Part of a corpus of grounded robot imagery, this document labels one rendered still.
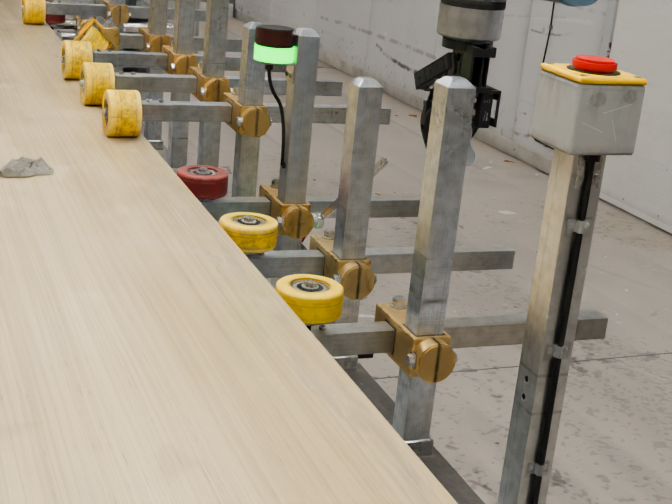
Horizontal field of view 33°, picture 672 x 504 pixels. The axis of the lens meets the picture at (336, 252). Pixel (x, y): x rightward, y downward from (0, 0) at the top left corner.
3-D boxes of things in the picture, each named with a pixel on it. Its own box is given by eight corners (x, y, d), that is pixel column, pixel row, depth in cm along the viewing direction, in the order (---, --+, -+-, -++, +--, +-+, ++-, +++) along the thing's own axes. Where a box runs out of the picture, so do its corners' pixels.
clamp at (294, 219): (285, 213, 191) (288, 184, 189) (313, 239, 179) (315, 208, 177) (253, 213, 189) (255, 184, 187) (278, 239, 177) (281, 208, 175)
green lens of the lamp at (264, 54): (286, 57, 175) (287, 42, 175) (298, 64, 170) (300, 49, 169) (248, 55, 173) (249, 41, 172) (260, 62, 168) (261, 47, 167)
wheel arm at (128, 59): (297, 70, 259) (298, 54, 258) (302, 73, 256) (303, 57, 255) (73, 63, 241) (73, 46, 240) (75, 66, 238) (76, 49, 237)
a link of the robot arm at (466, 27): (428, -1, 161) (488, 2, 164) (424, 34, 162) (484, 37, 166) (458, 8, 153) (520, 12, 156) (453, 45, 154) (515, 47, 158)
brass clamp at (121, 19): (121, 18, 319) (122, -1, 318) (131, 25, 307) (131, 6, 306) (99, 17, 317) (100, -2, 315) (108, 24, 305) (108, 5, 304)
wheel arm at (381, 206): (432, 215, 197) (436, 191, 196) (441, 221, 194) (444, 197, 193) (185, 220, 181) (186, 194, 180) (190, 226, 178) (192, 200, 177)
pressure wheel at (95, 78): (111, 54, 218) (117, 83, 213) (106, 85, 224) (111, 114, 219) (79, 53, 216) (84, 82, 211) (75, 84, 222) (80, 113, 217)
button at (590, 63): (598, 73, 105) (602, 55, 105) (623, 82, 102) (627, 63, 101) (561, 72, 104) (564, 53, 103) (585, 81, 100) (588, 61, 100)
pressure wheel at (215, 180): (216, 230, 186) (221, 161, 183) (230, 246, 179) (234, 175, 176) (168, 231, 183) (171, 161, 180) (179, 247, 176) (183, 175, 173)
